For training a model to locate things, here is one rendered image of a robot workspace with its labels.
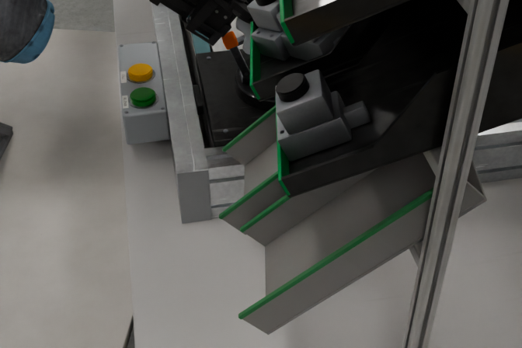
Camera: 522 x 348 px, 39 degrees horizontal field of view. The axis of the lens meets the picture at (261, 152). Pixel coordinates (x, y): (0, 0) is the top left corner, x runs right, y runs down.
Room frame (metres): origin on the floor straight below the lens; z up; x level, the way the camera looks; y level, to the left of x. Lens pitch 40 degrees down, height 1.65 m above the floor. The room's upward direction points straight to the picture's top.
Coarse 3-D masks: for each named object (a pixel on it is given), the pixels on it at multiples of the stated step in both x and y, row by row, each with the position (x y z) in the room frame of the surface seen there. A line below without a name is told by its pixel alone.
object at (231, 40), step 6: (228, 36) 0.96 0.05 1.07; (234, 36) 0.96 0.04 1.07; (228, 42) 0.95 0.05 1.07; (234, 42) 0.96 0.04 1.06; (240, 42) 0.96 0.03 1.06; (228, 48) 0.95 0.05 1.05; (234, 48) 0.96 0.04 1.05; (234, 54) 0.96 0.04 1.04; (240, 54) 0.96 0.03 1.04; (240, 60) 0.96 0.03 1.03; (240, 66) 0.96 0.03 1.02; (246, 66) 0.96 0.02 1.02; (246, 72) 0.96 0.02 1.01
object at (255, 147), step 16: (272, 112) 0.76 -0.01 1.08; (256, 128) 0.76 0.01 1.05; (272, 128) 0.76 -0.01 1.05; (240, 144) 0.76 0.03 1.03; (256, 144) 0.76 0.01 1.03; (272, 144) 0.76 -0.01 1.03; (240, 160) 0.76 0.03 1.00; (256, 160) 0.75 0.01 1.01; (272, 160) 0.73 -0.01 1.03; (256, 176) 0.72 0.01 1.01; (272, 176) 0.64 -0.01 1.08; (256, 192) 0.63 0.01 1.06; (272, 192) 0.63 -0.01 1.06; (240, 208) 0.63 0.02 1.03; (256, 208) 0.63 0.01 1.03; (240, 224) 0.63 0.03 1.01
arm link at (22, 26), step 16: (0, 0) 1.06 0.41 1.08; (16, 0) 1.06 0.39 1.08; (32, 0) 1.08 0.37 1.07; (48, 0) 1.13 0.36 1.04; (0, 16) 1.04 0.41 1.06; (16, 16) 1.05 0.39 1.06; (32, 16) 1.07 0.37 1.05; (48, 16) 1.09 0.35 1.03; (0, 32) 1.03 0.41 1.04; (16, 32) 1.04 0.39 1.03; (32, 32) 1.05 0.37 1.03; (48, 32) 1.07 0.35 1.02; (0, 48) 1.02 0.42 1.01; (16, 48) 1.04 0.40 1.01; (32, 48) 1.05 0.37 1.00
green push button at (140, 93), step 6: (138, 90) 0.96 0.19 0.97; (144, 90) 0.96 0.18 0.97; (150, 90) 0.96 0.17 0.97; (132, 96) 0.95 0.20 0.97; (138, 96) 0.95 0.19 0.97; (144, 96) 0.95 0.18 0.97; (150, 96) 0.95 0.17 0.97; (132, 102) 0.94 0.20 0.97; (138, 102) 0.94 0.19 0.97; (144, 102) 0.94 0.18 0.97; (150, 102) 0.94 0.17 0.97
